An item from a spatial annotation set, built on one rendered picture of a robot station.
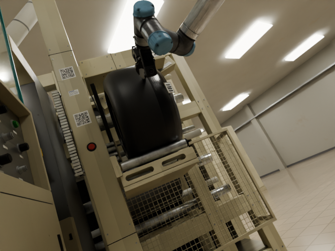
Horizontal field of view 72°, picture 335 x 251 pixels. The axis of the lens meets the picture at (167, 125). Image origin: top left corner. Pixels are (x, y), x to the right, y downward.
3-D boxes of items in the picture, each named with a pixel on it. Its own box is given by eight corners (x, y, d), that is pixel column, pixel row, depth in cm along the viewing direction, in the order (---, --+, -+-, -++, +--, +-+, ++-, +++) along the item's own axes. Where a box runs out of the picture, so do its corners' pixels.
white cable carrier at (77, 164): (76, 176, 106) (51, 91, 121) (78, 178, 111) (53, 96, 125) (85, 173, 108) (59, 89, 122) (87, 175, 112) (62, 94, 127)
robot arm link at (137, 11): (139, 15, 75) (128, 0, 78) (139, 42, 84) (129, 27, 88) (160, 10, 77) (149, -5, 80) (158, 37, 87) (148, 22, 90)
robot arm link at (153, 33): (184, 43, 80) (169, 23, 84) (162, 35, 72) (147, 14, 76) (171, 60, 84) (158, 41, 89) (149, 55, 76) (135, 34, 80)
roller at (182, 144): (118, 166, 107) (121, 174, 105) (116, 162, 104) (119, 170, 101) (184, 141, 117) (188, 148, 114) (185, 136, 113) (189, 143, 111)
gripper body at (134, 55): (147, 53, 105) (147, 30, 94) (154, 66, 101) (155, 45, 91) (131, 57, 103) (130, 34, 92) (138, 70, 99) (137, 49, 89)
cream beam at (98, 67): (83, 77, 155) (77, 60, 159) (89, 96, 178) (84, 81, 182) (166, 56, 171) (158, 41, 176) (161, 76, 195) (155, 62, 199)
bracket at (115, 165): (116, 178, 97) (108, 157, 100) (120, 190, 133) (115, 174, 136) (124, 175, 98) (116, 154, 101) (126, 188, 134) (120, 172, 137)
